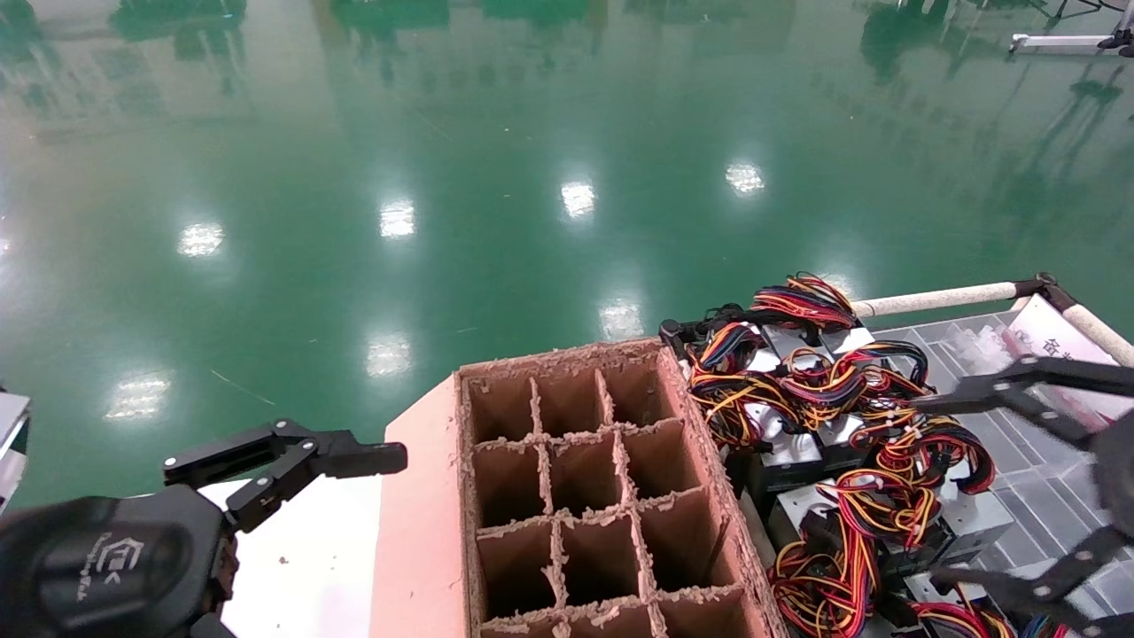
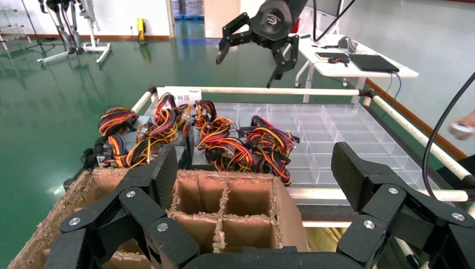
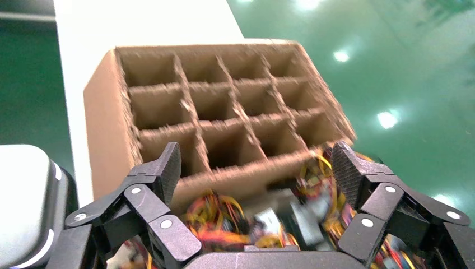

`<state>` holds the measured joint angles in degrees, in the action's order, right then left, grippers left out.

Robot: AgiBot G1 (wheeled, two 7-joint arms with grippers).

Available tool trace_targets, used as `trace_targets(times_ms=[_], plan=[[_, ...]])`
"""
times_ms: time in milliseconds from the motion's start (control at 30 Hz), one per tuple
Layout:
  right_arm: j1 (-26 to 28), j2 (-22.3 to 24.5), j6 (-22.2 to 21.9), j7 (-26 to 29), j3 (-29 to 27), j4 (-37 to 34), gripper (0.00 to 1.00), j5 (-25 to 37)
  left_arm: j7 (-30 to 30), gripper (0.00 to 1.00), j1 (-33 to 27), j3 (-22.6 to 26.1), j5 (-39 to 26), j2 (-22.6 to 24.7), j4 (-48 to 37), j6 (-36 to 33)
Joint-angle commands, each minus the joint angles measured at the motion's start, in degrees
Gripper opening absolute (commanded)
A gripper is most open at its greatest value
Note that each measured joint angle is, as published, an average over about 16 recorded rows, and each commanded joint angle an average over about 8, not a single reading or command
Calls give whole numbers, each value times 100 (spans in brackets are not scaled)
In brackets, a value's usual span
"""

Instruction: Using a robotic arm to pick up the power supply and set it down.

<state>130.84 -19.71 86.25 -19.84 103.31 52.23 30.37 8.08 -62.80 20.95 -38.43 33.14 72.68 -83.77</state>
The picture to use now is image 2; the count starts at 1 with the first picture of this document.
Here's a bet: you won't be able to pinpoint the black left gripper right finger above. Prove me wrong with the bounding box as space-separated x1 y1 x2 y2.
330 141 475 269

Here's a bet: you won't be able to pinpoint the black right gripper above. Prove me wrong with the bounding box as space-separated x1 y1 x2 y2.
216 0 309 89

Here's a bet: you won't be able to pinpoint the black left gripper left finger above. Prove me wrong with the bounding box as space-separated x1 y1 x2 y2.
44 143 201 269

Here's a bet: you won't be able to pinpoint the white handheld device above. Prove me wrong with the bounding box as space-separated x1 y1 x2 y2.
450 124 475 136

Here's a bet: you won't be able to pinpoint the person's hand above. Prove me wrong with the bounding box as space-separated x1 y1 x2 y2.
448 111 475 142

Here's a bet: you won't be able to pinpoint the black and orange phone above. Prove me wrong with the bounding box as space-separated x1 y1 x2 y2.
314 52 350 68

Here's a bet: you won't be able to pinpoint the yellow fabric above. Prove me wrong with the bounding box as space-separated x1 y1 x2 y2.
304 226 351 253

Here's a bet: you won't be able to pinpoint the white desk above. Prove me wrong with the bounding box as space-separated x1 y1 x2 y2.
293 33 420 104

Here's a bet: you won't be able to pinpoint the clear plastic compartment tray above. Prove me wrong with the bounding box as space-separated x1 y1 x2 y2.
213 102 443 187

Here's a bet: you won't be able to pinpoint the grey rounded desk device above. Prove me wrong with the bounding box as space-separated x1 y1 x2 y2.
337 36 359 53

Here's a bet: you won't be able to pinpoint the power supply with striped bundle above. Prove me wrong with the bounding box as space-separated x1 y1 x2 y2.
97 106 153 149

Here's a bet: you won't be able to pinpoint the white sign with Chinese print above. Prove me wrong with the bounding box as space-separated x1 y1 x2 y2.
157 86 202 106

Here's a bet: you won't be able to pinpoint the brown cardboard divider box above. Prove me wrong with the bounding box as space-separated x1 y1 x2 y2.
7 169 309 269

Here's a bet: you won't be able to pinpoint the black closed laptop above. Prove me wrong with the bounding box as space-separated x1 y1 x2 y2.
348 53 401 74

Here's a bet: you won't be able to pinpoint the white wheeled stand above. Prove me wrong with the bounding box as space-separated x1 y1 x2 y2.
36 0 112 67

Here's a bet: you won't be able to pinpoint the grey humanoid robot legs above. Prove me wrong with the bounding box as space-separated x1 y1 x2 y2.
39 0 81 55

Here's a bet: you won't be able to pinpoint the white padded tube cart frame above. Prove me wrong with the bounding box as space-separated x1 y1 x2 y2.
132 85 475 224

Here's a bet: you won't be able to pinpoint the black curved cable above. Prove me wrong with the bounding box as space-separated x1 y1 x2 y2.
423 72 475 201

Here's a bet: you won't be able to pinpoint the black hanging cable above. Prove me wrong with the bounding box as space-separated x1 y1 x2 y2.
313 0 357 42

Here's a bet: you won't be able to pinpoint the power supply with coloured cables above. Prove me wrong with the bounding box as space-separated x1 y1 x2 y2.
243 115 301 187
108 92 194 170
193 100 255 173

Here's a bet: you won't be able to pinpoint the yellow floor post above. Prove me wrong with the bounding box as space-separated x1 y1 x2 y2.
136 17 147 42

